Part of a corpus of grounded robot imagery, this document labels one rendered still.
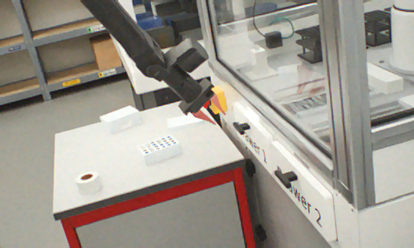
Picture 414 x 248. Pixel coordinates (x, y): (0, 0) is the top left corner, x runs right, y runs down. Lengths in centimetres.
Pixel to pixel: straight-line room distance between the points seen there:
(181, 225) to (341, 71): 93
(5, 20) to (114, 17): 444
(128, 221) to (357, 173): 86
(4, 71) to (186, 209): 421
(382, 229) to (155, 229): 82
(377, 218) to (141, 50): 61
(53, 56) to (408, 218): 487
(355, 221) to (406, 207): 10
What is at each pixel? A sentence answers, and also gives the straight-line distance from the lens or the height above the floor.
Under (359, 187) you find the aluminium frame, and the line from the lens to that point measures 95.
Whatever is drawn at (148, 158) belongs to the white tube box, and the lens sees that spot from 166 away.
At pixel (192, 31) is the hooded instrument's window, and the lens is 218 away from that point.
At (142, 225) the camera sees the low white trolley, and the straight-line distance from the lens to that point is 163.
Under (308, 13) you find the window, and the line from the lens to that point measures 98.
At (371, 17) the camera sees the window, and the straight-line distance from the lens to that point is 88.
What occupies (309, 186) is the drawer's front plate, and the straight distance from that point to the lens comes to 110.
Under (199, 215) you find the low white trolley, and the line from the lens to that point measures 166.
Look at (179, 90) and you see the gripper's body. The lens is 129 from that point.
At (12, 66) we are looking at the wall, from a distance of 563.
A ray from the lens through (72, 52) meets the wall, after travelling 561.
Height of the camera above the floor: 149
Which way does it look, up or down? 23 degrees down
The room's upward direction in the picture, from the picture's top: 11 degrees counter-clockwise
